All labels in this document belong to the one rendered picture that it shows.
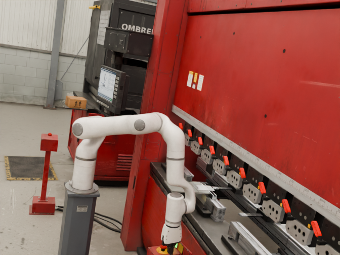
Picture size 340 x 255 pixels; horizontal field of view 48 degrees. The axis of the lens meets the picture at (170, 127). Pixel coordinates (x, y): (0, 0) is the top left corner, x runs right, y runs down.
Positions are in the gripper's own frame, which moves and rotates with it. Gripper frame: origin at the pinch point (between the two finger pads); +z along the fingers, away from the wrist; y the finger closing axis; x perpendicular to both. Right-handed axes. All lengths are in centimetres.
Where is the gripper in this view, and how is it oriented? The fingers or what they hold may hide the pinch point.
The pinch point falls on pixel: (170, 250)
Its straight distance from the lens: 211.9
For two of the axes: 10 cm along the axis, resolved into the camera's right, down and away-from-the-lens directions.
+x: 4.4, 2.6, -8.6
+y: -8.9, 0.4, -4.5
